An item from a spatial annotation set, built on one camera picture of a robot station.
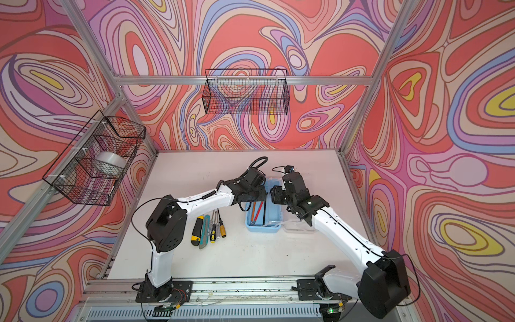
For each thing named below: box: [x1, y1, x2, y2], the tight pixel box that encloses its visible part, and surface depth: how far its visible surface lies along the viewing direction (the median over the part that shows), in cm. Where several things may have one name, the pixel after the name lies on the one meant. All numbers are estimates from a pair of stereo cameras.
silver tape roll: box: [95, 151, 127, 169], surface depth 75 cm
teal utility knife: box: [199, 213, 211, 250], surface depth 87 cm
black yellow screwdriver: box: [209, 209, 217, 244], surface depth 88 cm
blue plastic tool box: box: [245, 178, 283, 233], surface depth 94 cm
